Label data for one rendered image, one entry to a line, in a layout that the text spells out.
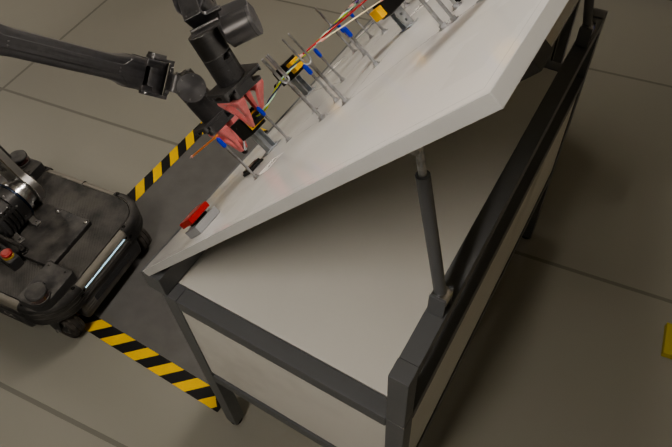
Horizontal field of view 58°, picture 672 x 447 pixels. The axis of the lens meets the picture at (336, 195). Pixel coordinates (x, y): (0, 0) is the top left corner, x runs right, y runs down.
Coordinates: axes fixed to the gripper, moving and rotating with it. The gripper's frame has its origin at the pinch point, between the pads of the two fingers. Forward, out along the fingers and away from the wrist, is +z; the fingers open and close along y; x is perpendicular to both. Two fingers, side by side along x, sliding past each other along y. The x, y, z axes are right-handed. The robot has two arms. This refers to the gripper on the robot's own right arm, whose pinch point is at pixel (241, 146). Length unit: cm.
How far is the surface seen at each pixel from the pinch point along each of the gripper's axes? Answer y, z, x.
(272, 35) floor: 129, 9, 166
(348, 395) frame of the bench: -28, 44, -22
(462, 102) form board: -19, -9, -85
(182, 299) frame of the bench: -30.5, 16.4, 10.1
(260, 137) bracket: 0.5, -0.7, -9.3
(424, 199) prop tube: -8, 11, -56
